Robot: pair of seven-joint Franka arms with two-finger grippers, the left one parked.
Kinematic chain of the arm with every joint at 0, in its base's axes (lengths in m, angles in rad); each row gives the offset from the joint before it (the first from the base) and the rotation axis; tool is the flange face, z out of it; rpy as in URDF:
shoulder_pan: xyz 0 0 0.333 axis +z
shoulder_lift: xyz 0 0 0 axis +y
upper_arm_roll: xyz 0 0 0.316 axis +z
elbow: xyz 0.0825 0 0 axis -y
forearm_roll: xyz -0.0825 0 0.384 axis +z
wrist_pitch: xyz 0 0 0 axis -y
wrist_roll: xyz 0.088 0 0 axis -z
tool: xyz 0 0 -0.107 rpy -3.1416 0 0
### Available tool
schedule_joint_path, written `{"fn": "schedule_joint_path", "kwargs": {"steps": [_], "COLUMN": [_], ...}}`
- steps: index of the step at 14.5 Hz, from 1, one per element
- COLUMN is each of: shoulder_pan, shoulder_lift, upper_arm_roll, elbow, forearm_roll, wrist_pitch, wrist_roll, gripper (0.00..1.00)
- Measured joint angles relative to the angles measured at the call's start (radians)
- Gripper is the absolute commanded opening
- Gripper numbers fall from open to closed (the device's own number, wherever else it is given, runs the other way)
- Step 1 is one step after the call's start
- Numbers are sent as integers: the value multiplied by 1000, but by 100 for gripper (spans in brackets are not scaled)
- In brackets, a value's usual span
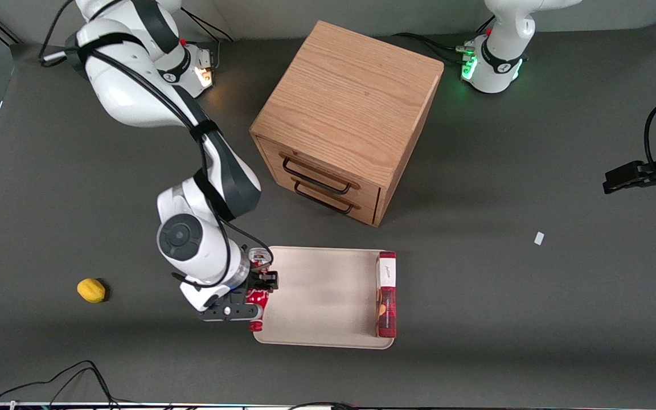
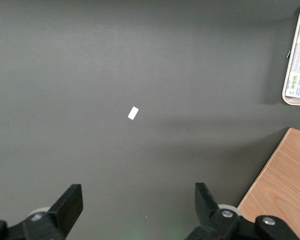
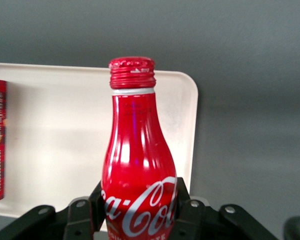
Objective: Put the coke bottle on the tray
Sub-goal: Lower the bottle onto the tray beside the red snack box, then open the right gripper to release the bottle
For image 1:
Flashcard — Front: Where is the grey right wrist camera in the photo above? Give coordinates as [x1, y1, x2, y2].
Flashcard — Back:
[198, 303, 262, 323]

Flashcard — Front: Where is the red snack box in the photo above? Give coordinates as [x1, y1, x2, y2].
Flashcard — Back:
[374, 251, 398, 339]

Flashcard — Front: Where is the wooden drawer cabinet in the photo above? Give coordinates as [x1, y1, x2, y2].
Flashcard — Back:
[249, 20, 445, 229]

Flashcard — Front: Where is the black cable along right arm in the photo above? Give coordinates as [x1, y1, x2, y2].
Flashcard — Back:
[80, 46, 275, 288]

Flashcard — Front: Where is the red coca-cola bottle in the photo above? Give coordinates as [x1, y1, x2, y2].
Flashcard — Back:
[247, 247, 274, 333]

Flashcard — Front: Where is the beige plastic tray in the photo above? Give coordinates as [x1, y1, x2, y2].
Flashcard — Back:
[252, 245, 396, 350]

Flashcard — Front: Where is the black metal drawer handle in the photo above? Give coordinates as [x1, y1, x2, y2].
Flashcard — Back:
[282, 156, 353, 196]
[293, 181, 355, 216]

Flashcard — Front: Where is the yellow lemon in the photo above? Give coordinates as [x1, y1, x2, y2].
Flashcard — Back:
[76, 277, 107, 304]

